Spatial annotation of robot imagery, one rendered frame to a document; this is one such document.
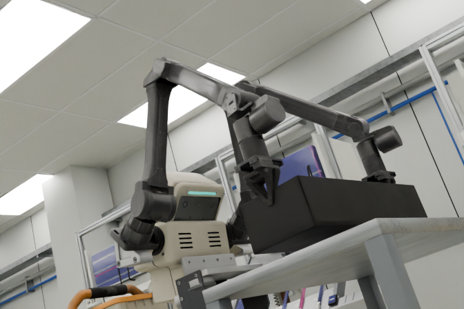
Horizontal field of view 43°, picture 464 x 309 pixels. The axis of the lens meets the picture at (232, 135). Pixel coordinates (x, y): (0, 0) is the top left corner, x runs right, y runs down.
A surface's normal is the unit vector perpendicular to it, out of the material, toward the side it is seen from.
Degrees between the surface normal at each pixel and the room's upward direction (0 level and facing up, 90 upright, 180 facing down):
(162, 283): 90
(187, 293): 90
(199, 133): 90
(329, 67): 90
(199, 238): 98
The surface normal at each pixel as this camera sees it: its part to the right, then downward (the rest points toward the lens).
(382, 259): -0.66, -0.10
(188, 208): 0.70, 0.29
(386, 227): 0.71, -0.43
